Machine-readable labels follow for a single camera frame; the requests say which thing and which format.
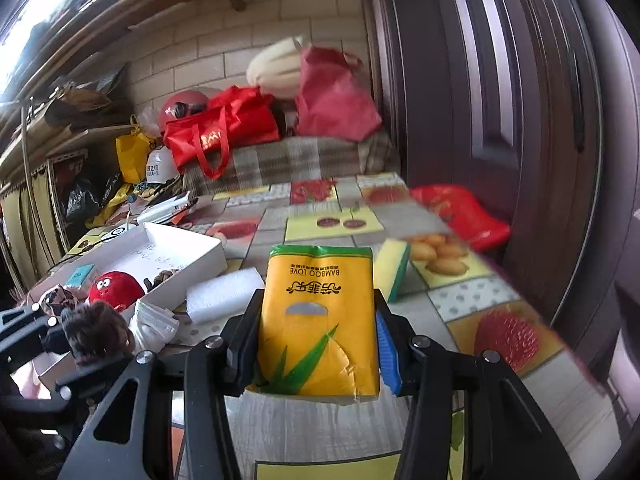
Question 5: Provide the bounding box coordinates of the yellow tissue pack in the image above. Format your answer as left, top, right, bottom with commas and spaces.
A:
245, 244, 381, 405

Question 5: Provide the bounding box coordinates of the brown panelled door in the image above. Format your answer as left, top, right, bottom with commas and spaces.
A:
354, 0, 640, 371

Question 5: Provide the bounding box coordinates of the long white box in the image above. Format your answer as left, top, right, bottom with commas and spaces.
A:
136, 191, 200, 226

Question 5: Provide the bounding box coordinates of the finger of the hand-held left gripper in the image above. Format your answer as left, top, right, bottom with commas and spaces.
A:
54, 352, 134, 402
0, 304, 69, 371

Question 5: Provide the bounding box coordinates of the brown braided hair tie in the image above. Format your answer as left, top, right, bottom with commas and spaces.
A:
144, 269, 187, 292

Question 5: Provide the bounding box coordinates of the brown fuzzy toy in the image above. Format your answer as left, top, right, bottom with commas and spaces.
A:
60, 301, 137, 361

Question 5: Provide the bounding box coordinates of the crumpled red plastic bag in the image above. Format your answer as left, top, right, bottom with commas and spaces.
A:
410, 184, 512, 253

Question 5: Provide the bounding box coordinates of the white foam block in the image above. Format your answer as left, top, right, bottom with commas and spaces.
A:
186, 267, 267, 325

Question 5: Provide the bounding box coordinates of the black plastic bag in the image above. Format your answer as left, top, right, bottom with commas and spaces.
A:
65, 180, 103, 223

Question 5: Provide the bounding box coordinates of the plaid blanket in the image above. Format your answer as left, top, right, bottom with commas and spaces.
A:
181, 134, 402, 197

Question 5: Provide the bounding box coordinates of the brown cardboard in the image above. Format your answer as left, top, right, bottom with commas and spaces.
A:
44, 66, 128, 127

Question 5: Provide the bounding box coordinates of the clear plastic bag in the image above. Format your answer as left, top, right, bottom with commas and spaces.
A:
135, 105, 166, 137

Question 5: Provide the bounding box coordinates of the red helmet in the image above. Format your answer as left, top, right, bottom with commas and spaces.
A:
157, 91, 213, 133

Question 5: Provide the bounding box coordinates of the small teal box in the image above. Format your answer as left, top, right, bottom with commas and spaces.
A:
65, 264, 97, 288

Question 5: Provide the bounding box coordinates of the white helmet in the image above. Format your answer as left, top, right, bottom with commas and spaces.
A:
145, 147, 180, 184

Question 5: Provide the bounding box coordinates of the yellow bag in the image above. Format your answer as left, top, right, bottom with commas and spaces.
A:
116, 127, 157, 185

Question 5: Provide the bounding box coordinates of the yellow green sponge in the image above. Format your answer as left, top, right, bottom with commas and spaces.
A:
372, 238, 412, 304

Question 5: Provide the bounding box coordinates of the white crumpled cloth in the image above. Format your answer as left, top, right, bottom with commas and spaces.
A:
129, 300, 181, 352

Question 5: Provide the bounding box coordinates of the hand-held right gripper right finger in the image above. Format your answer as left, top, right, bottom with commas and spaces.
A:
372, 289, 583, 480

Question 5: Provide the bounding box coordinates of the red tote bag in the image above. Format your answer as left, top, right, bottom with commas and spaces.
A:
163, 86, 281, 181

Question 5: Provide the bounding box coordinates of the large red plastic bag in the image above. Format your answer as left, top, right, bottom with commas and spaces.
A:
294, 46, 384, 143

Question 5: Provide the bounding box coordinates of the red ball toy with eyes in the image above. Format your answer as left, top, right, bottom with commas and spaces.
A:
87, 271, 147, 312

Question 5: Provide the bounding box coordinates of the white cardboard box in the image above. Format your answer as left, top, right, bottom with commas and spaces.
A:
27, 222, 227, 386

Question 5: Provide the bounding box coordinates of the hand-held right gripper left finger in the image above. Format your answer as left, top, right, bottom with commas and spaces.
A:
57, 287, 266, 480

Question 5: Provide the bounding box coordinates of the pink patterned scrunchie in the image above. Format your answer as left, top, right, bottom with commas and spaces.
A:
39, 284, 80, 317

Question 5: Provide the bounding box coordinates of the wooden shelf unit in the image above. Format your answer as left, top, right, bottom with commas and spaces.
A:
0, 85, 132, 286

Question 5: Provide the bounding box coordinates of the fruit print tablecloth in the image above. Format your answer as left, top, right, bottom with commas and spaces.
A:
30, 172, 623, 480

